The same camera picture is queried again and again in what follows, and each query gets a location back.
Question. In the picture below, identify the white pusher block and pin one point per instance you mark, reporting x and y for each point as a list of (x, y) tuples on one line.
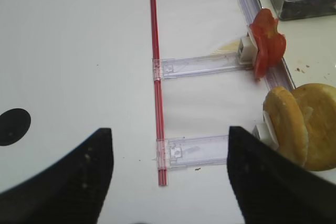
[(265, 132), (247, 50)]

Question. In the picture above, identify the white pusher block lower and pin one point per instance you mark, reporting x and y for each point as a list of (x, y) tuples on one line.
[(265, 132)]

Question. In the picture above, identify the bun slice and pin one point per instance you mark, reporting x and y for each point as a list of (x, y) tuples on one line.
[(317, 104), (288, 124)]

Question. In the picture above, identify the tomato slices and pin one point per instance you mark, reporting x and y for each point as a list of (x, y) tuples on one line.
[(271, 44)]

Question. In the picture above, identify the left red straw rod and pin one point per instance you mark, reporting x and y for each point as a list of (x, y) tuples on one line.
[(160, 134)]

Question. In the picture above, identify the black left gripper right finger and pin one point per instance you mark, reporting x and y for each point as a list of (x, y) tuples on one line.
[(271, 189)]

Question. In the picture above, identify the white pusher block upper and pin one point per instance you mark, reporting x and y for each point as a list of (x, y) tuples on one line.
[(247, 50)]

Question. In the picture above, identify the clear rail upper left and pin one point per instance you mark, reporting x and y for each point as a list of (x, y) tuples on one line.
[(165, 69)]

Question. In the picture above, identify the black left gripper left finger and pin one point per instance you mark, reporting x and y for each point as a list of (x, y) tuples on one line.
[(72, 190)]

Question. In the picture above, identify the clear rail lower left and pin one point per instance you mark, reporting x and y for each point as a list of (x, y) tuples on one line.
[(183, 152)]

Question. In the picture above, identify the bun bottom slice standing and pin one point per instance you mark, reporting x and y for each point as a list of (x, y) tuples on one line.
[(317, 104)]

